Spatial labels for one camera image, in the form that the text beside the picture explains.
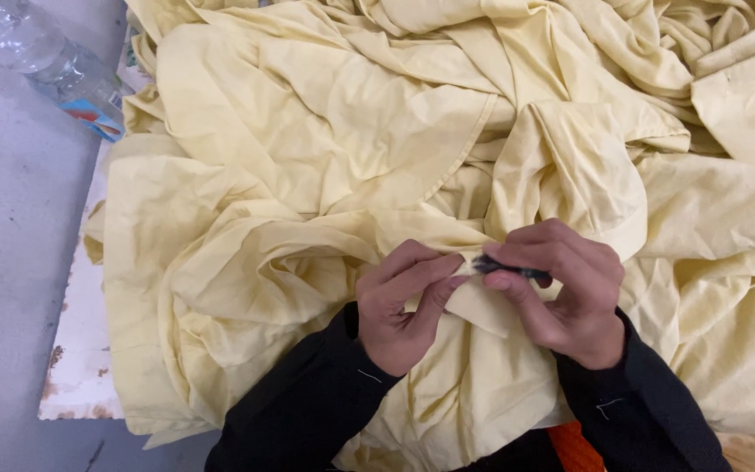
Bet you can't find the person's left hand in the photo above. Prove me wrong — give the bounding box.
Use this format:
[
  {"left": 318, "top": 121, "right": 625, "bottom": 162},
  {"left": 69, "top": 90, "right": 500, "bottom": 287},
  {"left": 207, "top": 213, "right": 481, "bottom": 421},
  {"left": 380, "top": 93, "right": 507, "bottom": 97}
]
[{"left": 355, "top": 239, "right": 471, "bottom": 378}]

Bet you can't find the worn white board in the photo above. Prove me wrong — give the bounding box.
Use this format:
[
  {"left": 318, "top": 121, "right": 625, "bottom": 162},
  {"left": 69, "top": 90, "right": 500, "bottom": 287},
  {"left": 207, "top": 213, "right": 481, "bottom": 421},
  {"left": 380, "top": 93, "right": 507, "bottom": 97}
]
[{"left": 37, "top": 25, "right": 156, "bottom": 422}]

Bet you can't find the clear plastic water bottle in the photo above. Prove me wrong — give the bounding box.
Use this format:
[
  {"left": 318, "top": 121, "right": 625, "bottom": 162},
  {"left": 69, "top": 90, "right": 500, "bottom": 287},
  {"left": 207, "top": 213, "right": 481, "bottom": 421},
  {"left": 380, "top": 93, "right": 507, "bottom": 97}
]
[{"left": 0, "top": 0, "right": 136, "bottom": 143}]

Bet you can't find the person's right hand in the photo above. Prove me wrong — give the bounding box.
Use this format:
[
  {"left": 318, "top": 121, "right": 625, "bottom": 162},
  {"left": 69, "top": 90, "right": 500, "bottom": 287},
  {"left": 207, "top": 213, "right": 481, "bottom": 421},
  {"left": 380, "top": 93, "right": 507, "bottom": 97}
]
[{"left": 481, "top": 218, "right": 627, "bottom": 372}]

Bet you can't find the small black thread cutter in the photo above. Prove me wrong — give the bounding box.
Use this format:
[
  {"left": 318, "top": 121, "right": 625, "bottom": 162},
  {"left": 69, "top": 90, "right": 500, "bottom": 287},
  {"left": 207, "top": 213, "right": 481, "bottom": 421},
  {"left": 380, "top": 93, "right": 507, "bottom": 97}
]
[{"left": 472, "top": 254, "right": 553, "bottom": 284}]

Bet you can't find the orange cloth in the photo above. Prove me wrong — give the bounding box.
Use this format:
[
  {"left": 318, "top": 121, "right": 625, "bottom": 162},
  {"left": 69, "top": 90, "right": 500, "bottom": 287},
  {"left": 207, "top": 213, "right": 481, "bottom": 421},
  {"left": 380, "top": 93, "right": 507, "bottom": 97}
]
[{"left": 547, "top": 420, "right": 609, "bottom": 472}]

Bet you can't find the pale yellow cloth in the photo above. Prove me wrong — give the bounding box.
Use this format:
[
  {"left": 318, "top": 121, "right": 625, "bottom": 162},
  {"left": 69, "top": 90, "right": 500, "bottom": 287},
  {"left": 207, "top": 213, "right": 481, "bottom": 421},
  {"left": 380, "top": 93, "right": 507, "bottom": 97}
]
[{"left": 83, "top": 0, "right": 755, "bottom": 472}]

